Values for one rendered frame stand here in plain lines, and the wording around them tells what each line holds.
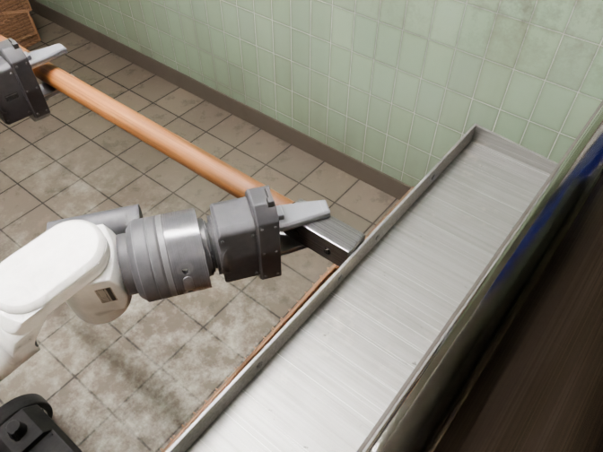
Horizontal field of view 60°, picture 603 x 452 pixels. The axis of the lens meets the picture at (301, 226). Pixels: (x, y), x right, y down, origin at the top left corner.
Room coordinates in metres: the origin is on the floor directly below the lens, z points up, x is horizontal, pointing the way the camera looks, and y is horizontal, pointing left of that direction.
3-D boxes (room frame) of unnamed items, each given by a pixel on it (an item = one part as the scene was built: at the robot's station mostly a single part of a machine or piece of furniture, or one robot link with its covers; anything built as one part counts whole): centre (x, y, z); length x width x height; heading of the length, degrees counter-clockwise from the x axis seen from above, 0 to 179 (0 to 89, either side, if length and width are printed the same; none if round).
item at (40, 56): (0.70, 0.38, 1.23); 0.06 x 0.03 x 0.02; 134
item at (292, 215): (0.39, 0.00, 1.22); 0.06 x 0.03 x 0.02; 107
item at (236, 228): (0.36, 0.09, 1.20); 0.12 x 0.10 x 0.13; 107
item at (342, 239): (0.38, -0.02, 1.20); 0.09 x 0.04 x 0.03; 51
